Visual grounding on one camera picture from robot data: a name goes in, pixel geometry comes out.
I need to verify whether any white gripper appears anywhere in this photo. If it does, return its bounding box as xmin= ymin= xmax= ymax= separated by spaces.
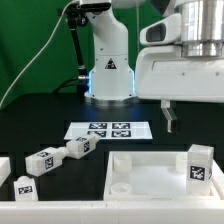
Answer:
xmin=135 ymin=45 xmax=224 ymax=133

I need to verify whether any white square tabletop part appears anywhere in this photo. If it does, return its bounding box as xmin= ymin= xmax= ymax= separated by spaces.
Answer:
xmin=103 ymin=151 xmax=224 ymax=201

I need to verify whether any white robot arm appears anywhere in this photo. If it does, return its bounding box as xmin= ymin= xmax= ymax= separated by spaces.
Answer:
xmin=85 ymin=0 xmax=224 ymax=132

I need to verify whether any white marker sheet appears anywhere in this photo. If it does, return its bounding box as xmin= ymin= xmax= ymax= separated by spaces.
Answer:
xmin=64 ymin=121 xmax=153 ymax=140

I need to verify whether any white left fence block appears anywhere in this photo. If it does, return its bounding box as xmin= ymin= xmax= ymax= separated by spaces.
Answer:
xmin=0 ymin=157 xmax=11 ymax=187

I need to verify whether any white front fence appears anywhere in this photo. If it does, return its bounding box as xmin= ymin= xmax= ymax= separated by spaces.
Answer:
xmin=0 ymin=200 xmax=224 ymax=224

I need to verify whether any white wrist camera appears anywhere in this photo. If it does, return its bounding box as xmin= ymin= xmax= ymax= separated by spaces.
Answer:
xmin=140 ymin=13 xmax=181 ymax=46

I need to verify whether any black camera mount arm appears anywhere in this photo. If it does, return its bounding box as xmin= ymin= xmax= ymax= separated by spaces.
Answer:
xmin=65 ymin=3 xmax=88 ymax=80

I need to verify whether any black camera on mount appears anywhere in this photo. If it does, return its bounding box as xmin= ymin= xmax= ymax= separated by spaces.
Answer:
xmin=79 ymin=0 xmax=111 ymax=12

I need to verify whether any grey cable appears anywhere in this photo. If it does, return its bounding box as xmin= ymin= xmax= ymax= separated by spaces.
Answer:
xmin=0 ymin=0 xmax=80 ymax=110

